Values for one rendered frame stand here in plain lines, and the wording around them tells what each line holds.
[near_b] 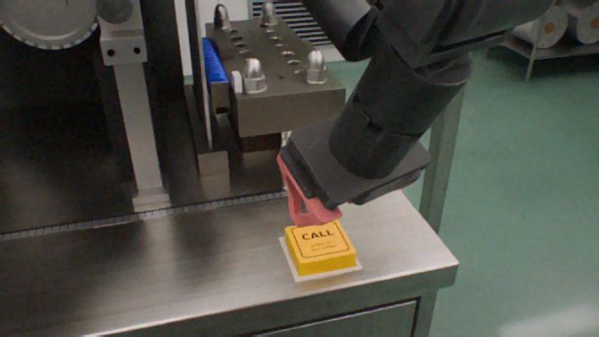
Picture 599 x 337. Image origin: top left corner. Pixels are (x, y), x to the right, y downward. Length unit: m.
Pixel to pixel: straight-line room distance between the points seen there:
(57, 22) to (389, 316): 0.57
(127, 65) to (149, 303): 0.29
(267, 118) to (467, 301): 1.32
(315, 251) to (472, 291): 1.39
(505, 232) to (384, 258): 1.66
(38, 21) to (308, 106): 0.37
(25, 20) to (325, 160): 0.47
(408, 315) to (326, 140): 0.39
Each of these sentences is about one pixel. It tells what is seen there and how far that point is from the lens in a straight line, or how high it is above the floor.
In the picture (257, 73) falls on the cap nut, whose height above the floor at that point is 1.06.
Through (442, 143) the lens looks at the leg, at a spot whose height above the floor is 0.58.
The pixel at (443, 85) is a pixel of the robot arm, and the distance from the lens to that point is 0.30.
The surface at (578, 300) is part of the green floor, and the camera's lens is 2.07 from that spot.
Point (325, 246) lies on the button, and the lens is 0.60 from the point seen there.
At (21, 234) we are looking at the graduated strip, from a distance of 0.75.
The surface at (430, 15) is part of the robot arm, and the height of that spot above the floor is 1.25.
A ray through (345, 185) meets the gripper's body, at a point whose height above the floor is 1.12.
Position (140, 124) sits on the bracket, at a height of 1.01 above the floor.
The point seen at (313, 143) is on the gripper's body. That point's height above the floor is 1.13.
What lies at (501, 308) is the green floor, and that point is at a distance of 1.93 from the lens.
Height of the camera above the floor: 1.31
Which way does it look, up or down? 32 degrees down
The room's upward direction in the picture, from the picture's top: straight up
